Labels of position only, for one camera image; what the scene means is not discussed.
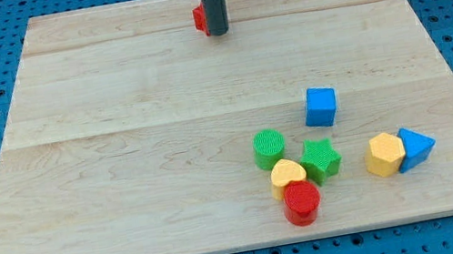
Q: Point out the red star block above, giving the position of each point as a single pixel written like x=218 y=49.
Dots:
x=200 y=19

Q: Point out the blue triangle block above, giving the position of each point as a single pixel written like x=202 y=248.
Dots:
x=417 y=148

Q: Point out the green star block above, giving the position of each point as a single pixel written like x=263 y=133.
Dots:
x=320 y=160

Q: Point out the yellow heart block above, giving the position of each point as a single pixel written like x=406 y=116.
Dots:
x=284 y=172

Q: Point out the light wooden board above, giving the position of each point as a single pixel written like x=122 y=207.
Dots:
x=130 y=132

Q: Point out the green cylinder block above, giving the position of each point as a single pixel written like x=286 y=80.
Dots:
x=269 y=148

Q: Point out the red cylinder block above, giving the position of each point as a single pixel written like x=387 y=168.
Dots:
x=302 y=201

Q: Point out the blue cube block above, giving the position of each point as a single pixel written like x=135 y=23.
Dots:
x=321 y=107

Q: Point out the yellow hexagon block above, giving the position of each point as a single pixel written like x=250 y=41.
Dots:
x=384 y=155

